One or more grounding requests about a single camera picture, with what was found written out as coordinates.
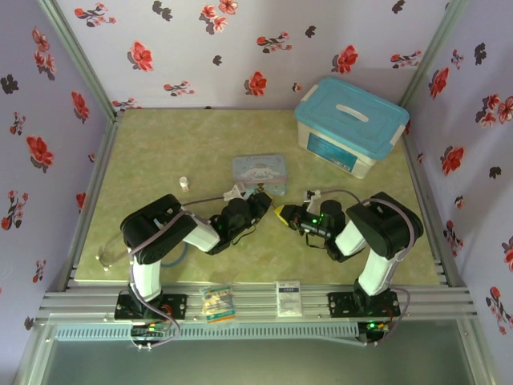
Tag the brass padlock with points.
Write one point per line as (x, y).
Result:
(279, 211)

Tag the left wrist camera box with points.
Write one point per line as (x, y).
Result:
(234, 193)

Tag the aluminium side rail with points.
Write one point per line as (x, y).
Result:
(102, 160)
(417, 176)

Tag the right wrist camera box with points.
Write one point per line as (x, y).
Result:
(312, 195)

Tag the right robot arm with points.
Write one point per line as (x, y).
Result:
(384, 228)

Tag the blue lid storage box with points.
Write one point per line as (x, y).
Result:
(348, 116)

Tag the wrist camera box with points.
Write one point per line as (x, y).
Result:
(234, 193)
(312, 195)

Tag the cartoon print tin box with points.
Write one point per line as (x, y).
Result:
(260, 170)

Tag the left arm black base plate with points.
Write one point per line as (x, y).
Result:
(176, 306)

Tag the blue tube stethoscope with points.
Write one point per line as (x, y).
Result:
(176, 261)

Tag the clear medicine packet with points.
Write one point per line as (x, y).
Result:
(218, 302)

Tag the small white vial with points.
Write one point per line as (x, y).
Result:
(184, 183)

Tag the aluminium frame post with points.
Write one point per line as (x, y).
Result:
(437, 44)
(80, 56)

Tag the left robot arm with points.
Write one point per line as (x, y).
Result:
(152, 228)

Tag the aluminium front frame rail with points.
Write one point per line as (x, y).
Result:
(256, 305)

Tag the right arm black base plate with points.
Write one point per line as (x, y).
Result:
(340, 305)

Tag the white label card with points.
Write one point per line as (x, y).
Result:
(288, 298)

